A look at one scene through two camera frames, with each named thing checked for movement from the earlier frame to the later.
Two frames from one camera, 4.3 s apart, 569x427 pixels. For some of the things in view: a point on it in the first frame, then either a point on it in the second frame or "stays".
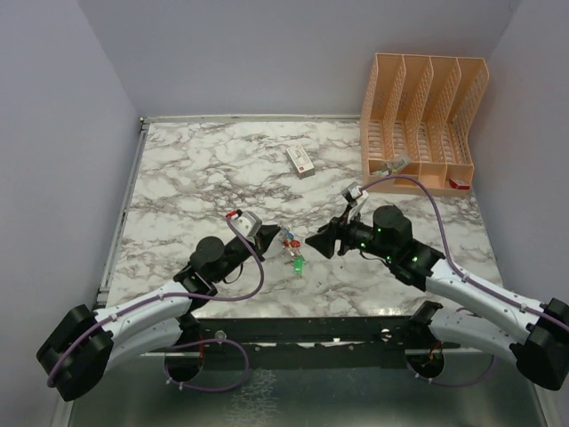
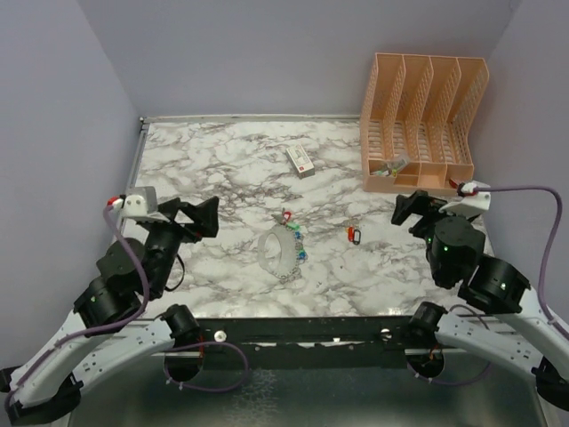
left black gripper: (264, 238) to (204, 214)
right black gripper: (324, 240) to (415, 204)
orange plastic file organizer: (420, 120) stays
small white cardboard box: (300, 161) stays
